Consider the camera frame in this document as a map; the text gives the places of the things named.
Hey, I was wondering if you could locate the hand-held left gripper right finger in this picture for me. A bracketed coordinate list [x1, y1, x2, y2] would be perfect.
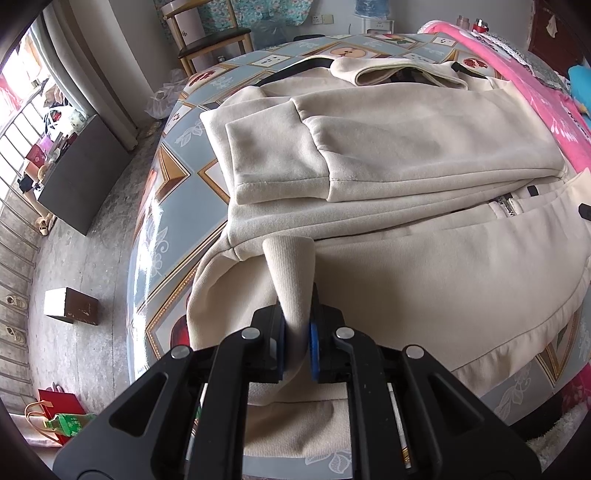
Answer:
[308, 284, 541, 480]

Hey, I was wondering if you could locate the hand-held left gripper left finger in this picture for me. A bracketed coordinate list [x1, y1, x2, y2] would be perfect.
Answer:
[53, 307, 288, 480]

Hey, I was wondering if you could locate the cream jacket with black trim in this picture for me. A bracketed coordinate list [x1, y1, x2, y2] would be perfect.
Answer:
[185, 55, 591, 462]

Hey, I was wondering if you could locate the pink floral blanket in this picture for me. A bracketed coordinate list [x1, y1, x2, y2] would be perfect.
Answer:
[418, 18, 591, 425]

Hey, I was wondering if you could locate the blue striped pillow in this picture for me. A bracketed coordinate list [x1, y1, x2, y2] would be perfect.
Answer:
[568, 65, 591, 100]

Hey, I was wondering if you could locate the silver sequin cloth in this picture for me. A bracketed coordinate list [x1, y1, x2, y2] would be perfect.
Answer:
[480, 30, 573, 90]

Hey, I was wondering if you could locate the brown door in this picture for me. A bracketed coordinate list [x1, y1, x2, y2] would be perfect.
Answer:
[529, 0, 591, 79]

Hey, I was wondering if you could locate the brown box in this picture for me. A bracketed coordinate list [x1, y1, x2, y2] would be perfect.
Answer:
[44, 287, 100, 326]

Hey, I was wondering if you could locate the green bag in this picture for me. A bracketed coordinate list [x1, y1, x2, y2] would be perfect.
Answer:
[46, 413, 98, 439]

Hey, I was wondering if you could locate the red gift bag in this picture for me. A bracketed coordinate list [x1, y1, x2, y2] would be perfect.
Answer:
[37, 389, 88, 416]

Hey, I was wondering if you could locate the grey board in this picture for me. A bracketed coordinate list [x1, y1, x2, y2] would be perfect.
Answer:
[37, 113, 132, 236]

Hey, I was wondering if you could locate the clear empty water jug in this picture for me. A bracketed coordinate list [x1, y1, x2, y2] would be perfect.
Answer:
[252, 16, 296, 47]

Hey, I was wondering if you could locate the wooden chair with black seat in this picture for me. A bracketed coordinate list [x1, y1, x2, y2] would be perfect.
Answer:
[161, 0, 254, 77]

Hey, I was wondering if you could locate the white red plastic bag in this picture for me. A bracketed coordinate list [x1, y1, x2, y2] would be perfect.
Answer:
[44, 107, 75, 134]

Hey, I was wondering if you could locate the white box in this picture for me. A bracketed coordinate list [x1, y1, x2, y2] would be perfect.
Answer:
[159, 0, 206, 47]

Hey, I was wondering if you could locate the grey curtain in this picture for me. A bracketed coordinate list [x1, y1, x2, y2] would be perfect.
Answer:
[41, 0, 153, 151]

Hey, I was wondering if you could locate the teal floral wall cloth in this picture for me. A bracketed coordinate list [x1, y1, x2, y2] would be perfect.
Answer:
[203, 0, 319, 26]

